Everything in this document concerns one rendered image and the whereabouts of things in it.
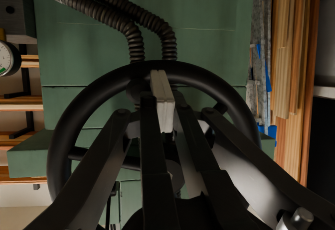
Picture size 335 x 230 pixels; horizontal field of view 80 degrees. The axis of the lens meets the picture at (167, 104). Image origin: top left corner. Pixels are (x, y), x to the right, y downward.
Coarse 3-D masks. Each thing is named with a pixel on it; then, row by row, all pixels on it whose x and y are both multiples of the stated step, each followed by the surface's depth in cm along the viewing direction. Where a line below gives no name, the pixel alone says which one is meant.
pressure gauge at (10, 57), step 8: (0, 32) 34; (0, 40) 32; (0, 48) 32; (8, 48) 32; (16, 48) 34; (0, 56) 32; (8, 56) 32; (16, 56) 34; (0, 64) 32; (8, 64) 33; (16, 64) 34; (0, 72) 33; (8, 72) 33
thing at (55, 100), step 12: (48, 96) 40; (60, 96) 40; (72, 96) 41; (120, 96) 42; (192, 96) 45; (204, 96) 45; (48, 108) 40; (60, 108) 41; (108, 108) 42; (120, 108) 43; (132, 108) 43; (192, 108) 45; (48, 120) 41; (96, 120) 42
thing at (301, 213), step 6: (300, 210) 8; (306, 210) 8; (282, 216) 9; (288, 216) 9; (294, 216) 8; (300, 216) 8; (306, 216) 8; (312, 216) 8; (282, 222) 8; (288, 222) 8; (294, 222) 8; (300, 222) 8; (306, 222) 8; (276, 228) 9; (282, 228) 8; (288, 228) 8; (294, 228) 8; (300, 228) 8; (306, 228) 8
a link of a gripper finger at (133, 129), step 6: (132, 114) 15; (138, 114) 15; (132, 120) 14; (138, 120) 14; (132, 126) 14; (138, 126) 14; (126, 132) 14; (132, 132) 14; (138, 132) 14; (126, 138) 14
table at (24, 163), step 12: (48, 132) 53; (24, 144) 44; (36, 144) 44; (48, 144) 44; (264, 144) 49; (12, 156) 41; (24, 156) 41; (36, 156) 42; (12, 168) 41; (24, 168) 42; (36, 168) 42; (72, 168) 43; (120, 180) 35
